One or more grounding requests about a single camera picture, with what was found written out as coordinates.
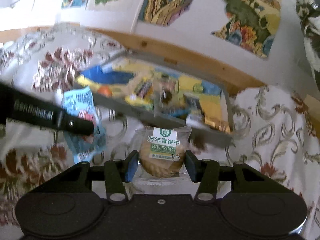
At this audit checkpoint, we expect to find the light blue snack packet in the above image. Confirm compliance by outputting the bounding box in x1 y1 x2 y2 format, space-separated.
62 87 106 164

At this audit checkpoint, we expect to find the round biscuit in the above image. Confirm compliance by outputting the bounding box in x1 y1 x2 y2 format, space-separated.
133 126 191 178

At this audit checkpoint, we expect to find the small orange fruit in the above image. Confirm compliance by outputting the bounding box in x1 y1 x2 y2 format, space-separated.
97 86 112 97

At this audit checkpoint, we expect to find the gold foil snack bag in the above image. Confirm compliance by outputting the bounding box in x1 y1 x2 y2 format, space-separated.
204 115 231 134

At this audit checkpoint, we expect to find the yellow snack packet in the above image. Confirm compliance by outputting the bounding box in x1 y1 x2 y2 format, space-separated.
125 77 153 107

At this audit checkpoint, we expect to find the floral white bed cover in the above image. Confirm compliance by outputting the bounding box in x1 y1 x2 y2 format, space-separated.
1 25 319 239

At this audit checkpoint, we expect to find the grey tray with cartoon liner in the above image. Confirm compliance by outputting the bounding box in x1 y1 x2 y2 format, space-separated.
73 50 233 148

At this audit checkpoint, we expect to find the flower landscape poster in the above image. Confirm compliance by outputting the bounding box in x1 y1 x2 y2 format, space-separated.
212 0 281 59

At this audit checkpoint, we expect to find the plastic bag of clothes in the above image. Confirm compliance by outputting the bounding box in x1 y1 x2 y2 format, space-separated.
296 0 320 89

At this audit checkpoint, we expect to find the wooden bed frame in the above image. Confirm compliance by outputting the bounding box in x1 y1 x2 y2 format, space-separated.
1 26 319 138

